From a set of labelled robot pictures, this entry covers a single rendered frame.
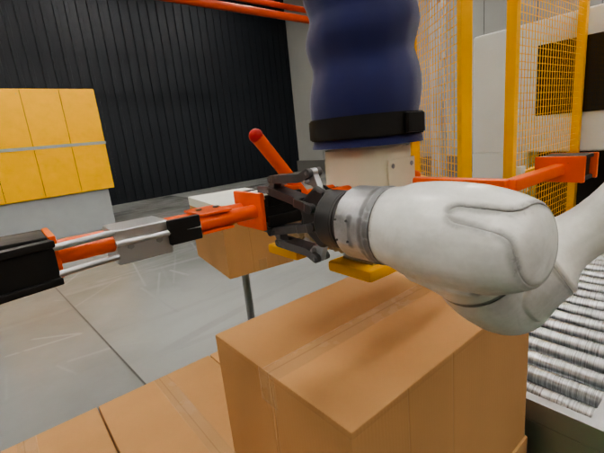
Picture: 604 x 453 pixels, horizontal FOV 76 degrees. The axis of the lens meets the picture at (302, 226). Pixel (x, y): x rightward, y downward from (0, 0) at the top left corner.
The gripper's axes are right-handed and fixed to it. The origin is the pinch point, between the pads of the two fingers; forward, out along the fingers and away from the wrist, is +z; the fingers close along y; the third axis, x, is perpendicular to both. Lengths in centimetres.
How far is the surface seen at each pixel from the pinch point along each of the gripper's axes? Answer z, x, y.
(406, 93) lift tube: -10.6, 25.9, -16.1
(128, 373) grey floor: 188, 9, 123
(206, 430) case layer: 42, -1, 69
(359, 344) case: -6.8, 13.3, 28.6
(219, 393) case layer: 54, 10, 69
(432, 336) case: -15.5, 24.4, 28.6
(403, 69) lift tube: -10.4, 25.4, -20.1
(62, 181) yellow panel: 718, 75, 26
